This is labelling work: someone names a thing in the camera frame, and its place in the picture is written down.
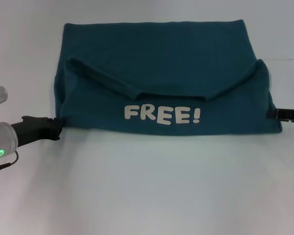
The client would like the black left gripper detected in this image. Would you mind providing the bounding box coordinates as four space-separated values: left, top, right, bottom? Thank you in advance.
10 116 67 148

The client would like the left wrist cable with plug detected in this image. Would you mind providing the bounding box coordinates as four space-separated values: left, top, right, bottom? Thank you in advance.
0 150 19 172

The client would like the blue teal shirt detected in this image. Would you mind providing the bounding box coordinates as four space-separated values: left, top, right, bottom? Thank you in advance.
53 19 283 135

